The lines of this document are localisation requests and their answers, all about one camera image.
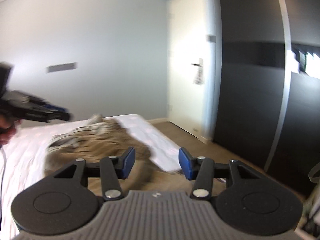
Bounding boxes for beige striped shorts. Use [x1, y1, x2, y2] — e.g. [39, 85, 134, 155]
[43, 114, 191, 193]

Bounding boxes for person's left hand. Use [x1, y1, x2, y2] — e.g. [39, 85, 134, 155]
[0, 115, 21, 145]

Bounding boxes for white pink dotted bedsheet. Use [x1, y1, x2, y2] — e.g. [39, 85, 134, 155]
[1, 114, 191, 239]

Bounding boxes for dark wardrobe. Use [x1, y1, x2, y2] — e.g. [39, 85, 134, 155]
[213, 0, 319, 197]

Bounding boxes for white door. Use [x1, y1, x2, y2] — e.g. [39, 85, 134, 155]
[167, 0, 221, 143]

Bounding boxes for thin black cable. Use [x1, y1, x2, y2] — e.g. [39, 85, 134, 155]
[0, 146, 7, 205]

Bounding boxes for grey wall plate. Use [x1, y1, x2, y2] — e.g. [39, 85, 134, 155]
[46, 62, 77, 73]

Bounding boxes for cloth hanging on handle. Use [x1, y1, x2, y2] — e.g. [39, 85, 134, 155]
[195, 64, 203, 85]

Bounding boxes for door handle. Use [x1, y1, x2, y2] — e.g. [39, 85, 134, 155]
[192, 58, 203, 67]

